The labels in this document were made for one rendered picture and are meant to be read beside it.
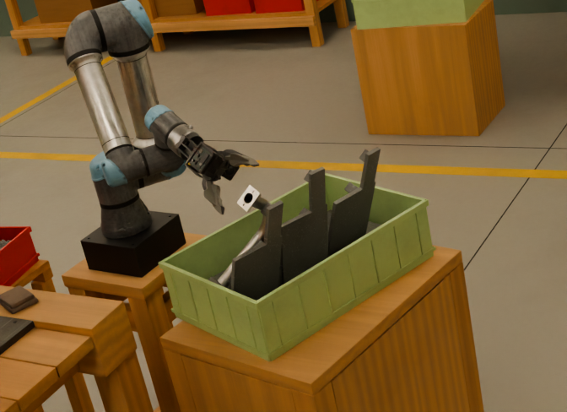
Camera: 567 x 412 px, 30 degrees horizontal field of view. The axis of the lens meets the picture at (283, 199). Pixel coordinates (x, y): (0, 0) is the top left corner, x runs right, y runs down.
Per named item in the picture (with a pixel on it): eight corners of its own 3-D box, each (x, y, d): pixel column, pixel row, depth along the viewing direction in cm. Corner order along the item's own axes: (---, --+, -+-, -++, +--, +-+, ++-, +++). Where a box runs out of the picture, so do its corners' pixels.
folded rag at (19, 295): (-2, 304, 291) (-5, 295, 290) (24, 291, 295) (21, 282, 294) (12, 315, 283) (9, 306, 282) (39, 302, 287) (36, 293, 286)
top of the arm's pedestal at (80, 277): (132, 236, 336) (130, 225, 335) (212, 246, 318) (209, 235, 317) (64, 286, 313) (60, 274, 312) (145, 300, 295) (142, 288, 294)
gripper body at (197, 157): (197, 178, 255) (169, 152, 262) (217, 187, 263) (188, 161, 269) (216, 153, 254) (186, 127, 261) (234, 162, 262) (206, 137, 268)
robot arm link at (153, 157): (143, 167, 283) (137, 138, 275) (182, 154, 286) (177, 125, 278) (152, 187, 278) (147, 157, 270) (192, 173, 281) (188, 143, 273)
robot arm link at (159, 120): (168, 121, 279) (164, 96, 273) (193, 142, 273) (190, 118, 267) (143, 134, 276) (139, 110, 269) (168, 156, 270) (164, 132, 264)
